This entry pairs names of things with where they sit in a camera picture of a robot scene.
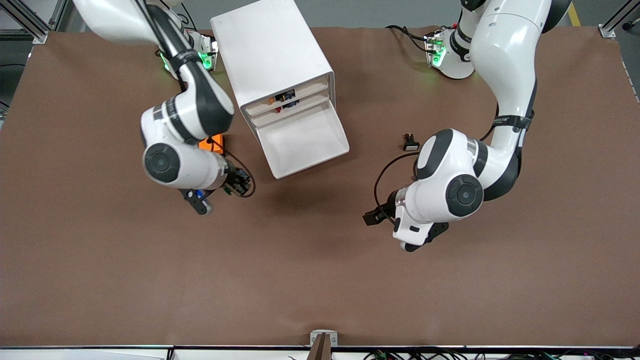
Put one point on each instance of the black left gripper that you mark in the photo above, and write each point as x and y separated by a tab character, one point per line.
385	209

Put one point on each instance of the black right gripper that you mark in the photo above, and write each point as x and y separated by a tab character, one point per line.
237	180

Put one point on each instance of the white plastic drawer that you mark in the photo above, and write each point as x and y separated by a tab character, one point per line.
305	140
312	98
310	87

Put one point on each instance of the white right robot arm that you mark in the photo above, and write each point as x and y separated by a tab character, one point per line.
192	107

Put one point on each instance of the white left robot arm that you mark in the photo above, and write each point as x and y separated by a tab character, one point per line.
505	60

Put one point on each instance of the arm base connector panel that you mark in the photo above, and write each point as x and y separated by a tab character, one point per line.
210	55
434	50

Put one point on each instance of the white square push button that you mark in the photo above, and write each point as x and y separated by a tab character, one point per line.
410	143

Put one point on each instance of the white drawer cabinet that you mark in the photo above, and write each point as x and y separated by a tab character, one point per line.
270	50

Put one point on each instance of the orange box with hole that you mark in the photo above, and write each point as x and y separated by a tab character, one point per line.
205	145

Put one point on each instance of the black blue small part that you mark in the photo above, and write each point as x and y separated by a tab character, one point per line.
289	98

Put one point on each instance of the white sheet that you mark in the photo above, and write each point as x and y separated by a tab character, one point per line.
75	355

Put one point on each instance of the aluminium frame post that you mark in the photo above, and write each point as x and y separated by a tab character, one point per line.
612	27
32	27

